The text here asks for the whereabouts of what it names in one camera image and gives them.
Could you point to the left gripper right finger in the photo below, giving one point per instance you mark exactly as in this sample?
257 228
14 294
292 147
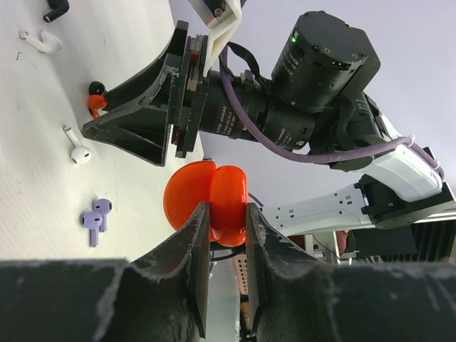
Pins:
295 297

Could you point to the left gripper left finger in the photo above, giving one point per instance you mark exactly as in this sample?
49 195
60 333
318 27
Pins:
161 296

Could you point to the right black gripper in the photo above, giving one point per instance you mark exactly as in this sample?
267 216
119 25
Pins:
144 130

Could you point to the orange earbud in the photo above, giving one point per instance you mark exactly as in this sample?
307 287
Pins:
96 103

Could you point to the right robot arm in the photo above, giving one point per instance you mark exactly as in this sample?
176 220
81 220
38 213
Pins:
313 109

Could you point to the black earbud lower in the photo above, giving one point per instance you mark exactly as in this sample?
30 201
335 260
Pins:
96 88

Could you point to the black earbud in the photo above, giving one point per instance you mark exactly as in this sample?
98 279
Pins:
58 9
96 88

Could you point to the white earbud lower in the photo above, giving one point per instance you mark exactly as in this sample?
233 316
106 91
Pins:
80 154

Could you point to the white earbud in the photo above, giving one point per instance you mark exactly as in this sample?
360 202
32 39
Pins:
47 43
80 154

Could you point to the purple earbud right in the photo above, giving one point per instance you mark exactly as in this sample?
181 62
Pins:
103 207

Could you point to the white earbud upper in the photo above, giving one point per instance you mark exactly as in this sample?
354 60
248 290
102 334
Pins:
47 43

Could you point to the black earbud upper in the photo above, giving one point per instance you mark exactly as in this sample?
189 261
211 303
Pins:
58 9

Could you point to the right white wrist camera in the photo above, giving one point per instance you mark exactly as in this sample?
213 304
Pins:
222 18

